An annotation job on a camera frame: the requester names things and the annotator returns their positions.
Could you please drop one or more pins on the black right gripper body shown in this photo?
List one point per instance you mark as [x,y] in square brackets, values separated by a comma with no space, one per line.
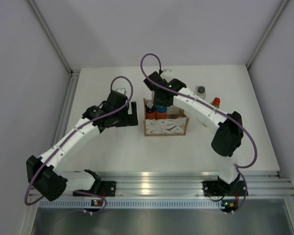
[157,102]

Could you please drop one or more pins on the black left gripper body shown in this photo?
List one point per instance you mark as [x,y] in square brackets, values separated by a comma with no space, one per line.
[123,119]

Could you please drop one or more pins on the light blue pump bottle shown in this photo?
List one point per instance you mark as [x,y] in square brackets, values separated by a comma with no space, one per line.
[161,112]

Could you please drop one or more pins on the dark blue pump bottle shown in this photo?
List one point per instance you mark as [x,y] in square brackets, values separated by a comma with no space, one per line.
[150,110]

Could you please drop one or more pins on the clear square bottle grey cap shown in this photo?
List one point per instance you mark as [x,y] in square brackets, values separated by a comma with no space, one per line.
[200,91]

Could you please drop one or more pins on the yellow dish soap bottle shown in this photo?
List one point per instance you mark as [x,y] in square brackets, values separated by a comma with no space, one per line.
[216,102]

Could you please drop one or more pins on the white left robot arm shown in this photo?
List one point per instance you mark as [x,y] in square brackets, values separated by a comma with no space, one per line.
[46,173]

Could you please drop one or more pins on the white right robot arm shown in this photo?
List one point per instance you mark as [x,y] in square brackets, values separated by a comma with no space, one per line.
[227,132]

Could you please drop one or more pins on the jute canvas tote bag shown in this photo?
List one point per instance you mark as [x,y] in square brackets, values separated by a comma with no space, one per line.
[175,124]

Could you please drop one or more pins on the aluminium corner frame post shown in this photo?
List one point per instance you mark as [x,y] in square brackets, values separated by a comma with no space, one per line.
[49,34]

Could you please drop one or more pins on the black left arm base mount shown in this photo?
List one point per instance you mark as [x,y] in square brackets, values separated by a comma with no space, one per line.
[107,189]

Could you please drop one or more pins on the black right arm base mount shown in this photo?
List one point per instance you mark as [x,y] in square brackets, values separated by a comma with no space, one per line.
[211,189]

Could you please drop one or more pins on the slotted grey cable duct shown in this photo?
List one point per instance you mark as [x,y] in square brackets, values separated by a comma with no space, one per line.
[83,203]

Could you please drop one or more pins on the right aluminium corner post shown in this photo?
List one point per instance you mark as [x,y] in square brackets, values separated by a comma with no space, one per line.
[283,4]

